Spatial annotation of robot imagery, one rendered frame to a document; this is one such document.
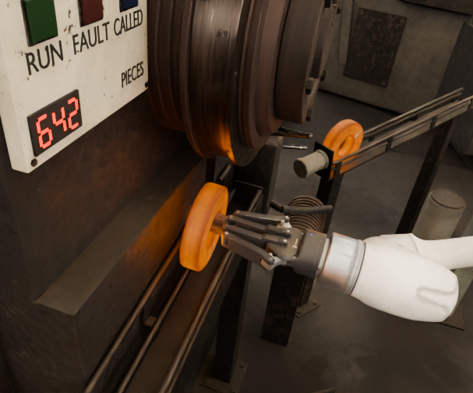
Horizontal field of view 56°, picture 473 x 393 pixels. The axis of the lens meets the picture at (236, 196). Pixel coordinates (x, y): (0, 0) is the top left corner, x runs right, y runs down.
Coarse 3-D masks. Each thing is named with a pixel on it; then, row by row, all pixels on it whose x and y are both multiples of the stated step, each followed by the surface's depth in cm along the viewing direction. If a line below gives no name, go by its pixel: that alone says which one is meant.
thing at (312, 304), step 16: (448, 128) 172; (432, 144) 179; (432, 160) 181; (432, 176) 186; (320, 192) 144; (336, 192) 143; (416, 192) 191; (416, 208) 194; (400, 224) 203; (304, 288) 165; (304, 304) 173; (320, 304) 174
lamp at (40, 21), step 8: (32, 0) 38; (40, 0) 39; (48, 0) 40; (32, 8) 38; (40, 8) 39; (48, 8) 40; (32, 16) 39; (40, 16) 40; (48, 16) 41; (32, 24) 39; (40, 24) 40; (48, 24) 41; (56, 24) 42; (32, 32) 39; (40, 32) 40; (48, 32) 41; (56, 32) 42; (32, 40) 40; (40, 40) 40
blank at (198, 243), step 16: (208, 192) 72; (224, 192) 76; (192, 208) 70; (208, 208) 70; (224, 208) 81; (192, 224) 70; (208, 224) 71; (192, 240) 70; (208, 240) 79; (192, 256) 71; (208, 256) 79
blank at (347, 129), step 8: (344, 120) 131; (352, 120) 132; (336, 128) 129; (344, 128) 128; (352, 128) 131; (360, 128) 133; (328, 136) 129; (336, 136) 128; (344, 136) 130; (352, 136) 133; (360, 136) 136; (328, 144) 129; (336, 144) 130; (344, 144) 138; (352, 144) 136; (360, 144) 138; (336, 152) 132; (344, 152) 137; (344, 160) 137
